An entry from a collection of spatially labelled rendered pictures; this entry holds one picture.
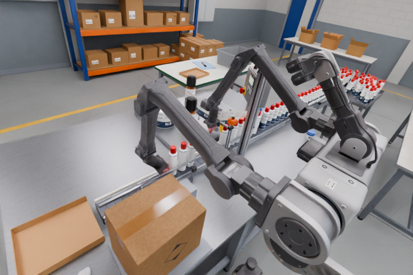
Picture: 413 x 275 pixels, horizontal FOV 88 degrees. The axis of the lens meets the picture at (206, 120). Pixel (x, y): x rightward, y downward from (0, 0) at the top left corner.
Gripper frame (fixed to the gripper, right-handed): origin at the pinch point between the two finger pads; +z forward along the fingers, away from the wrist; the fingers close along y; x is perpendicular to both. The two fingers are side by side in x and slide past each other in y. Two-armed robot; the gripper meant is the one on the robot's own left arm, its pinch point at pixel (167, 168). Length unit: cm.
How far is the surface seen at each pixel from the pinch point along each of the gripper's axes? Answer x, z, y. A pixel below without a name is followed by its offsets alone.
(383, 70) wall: -570, 562, 31
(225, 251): 24, 74, -37
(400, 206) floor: -121, 223, -121
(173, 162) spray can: -4.9, -2.3, -2.0
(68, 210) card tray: 45, -23, 12
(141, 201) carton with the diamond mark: 9.5, -31.1, -23.0
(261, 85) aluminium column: -67, -9, -17
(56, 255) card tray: 52, -29, -7
